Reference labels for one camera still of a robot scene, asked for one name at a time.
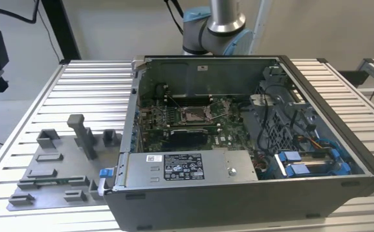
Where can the hard disk in blue carrier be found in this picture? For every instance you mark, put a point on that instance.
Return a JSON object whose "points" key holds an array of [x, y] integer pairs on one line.
{"points": [[290, 155], [298, 169]]}

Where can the black upright post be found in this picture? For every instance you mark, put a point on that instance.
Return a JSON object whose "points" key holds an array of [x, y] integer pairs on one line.
{"points": [[67, 29]]}

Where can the green motherboard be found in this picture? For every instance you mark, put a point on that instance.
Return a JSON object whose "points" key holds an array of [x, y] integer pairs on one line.
{"points": [[229, 135]]}

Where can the blue case latch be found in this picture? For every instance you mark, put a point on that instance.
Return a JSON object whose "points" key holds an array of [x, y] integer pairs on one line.
{"points": [[104, 172]]}

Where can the thin metal locking lever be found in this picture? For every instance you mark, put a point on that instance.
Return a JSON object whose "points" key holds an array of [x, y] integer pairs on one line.
{"points": [[175, 101]]}

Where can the black RAM slot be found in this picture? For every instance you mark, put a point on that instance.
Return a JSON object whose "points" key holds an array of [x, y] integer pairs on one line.
{"points": [[189, 97], [189, 101]]}

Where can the black table bracket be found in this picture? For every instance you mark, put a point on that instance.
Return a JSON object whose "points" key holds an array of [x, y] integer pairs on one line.
{"points": [[353, 78]]}

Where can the black expansion slot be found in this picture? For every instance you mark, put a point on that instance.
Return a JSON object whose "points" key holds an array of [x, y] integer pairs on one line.
{"points": [[193, 125]]}

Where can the black rubber case foot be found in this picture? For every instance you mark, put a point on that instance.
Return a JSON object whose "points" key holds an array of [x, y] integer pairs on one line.
{"points": [[135, 196], [143, 227]]}

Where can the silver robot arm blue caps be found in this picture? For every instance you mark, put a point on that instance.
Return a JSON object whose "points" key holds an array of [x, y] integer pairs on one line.
{"points": [[225, 17]]}

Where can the CPU socket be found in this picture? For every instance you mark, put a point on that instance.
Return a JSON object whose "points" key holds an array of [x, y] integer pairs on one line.
{"points": [[194, 115]]}

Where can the open black PC case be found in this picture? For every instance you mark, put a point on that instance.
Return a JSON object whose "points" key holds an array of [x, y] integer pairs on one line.
{"points": [[238, 205]]}

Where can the silver power supply unit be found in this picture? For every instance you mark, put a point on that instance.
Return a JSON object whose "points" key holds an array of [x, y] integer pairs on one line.
{"points": [[215, 166]]}

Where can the grey plastic parts rack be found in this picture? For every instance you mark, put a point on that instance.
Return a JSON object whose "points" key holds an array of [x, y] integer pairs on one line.
{"points": [[67, 166]]}

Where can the grey metal disk bay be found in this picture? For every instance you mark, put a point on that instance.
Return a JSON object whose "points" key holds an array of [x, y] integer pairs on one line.
{"points": [[281, 125]]}

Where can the green RAM stick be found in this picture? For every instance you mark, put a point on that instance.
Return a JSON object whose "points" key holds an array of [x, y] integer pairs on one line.
{"points": [[58, 180]]}

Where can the black white case sticker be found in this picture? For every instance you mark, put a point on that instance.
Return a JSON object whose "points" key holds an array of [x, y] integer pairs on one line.
{"points": [[202, 68]]}

